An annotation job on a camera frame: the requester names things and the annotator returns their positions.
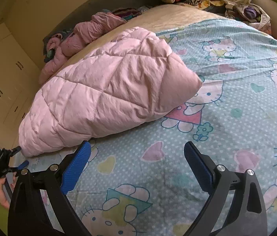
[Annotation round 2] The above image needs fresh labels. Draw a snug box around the light pink quilted coat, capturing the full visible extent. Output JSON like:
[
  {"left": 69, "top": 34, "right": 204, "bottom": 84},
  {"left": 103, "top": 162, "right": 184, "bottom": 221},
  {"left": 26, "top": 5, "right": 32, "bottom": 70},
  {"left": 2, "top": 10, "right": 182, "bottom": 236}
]
[{"left": 18, "top": 27, "right": 202, "bottom": 157}]

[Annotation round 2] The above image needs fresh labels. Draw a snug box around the person's left hand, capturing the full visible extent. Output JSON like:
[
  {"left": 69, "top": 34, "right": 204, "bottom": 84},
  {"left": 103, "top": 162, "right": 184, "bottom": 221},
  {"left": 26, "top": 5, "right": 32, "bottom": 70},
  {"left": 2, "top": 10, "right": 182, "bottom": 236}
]
[{"left": 0, "top": 173, "right": 17, "bottom": 210}]

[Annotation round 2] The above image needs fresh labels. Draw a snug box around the blue Hello Kitty bedsheet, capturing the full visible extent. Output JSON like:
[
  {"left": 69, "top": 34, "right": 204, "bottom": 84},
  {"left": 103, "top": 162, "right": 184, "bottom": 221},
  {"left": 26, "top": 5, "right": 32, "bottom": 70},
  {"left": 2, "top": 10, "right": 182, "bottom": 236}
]
[{"left": 13, "top": 17, "right": 277, "bottom": 236}]

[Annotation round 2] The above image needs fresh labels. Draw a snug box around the cream built-in wardrobe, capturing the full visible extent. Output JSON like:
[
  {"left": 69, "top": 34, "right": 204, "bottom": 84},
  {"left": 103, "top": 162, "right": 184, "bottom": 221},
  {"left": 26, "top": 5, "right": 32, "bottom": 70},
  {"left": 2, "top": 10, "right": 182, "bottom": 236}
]
[{"left": 0, "top": 23, "right": 40, "bottom": 149}]

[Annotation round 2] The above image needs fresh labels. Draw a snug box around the pink puffer jacket at headboard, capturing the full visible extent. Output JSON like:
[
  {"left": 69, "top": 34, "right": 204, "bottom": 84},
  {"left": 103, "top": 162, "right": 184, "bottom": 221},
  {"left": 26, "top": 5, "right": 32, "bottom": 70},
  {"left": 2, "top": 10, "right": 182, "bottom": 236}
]
[{"left": 38, "top": 12, "right": 126, "bottom": 85}]

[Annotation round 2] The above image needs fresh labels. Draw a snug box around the purple item in plastic bag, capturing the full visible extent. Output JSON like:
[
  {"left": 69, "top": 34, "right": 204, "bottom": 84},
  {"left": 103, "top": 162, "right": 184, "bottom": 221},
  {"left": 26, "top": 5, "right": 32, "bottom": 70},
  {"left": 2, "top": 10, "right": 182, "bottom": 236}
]
[{"left": 236, "top": 4, "right": 271, "bottom": 31}]

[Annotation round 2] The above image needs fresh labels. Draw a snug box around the beige bed blanket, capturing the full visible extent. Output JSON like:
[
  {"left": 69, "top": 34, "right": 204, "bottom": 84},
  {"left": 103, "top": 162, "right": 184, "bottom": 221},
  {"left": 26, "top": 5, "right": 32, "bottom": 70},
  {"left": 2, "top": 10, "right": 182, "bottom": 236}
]
[{"left": 59, "top": 4, "right": 222, "bottom": 71}]

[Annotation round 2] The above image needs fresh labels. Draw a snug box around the grey upholstered headboard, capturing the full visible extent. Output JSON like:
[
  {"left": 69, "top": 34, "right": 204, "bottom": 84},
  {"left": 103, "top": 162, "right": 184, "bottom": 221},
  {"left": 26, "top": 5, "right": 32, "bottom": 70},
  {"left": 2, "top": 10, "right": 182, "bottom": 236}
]
[{"left": 43, "top": 0, "right": 159, "bottom": 64}]

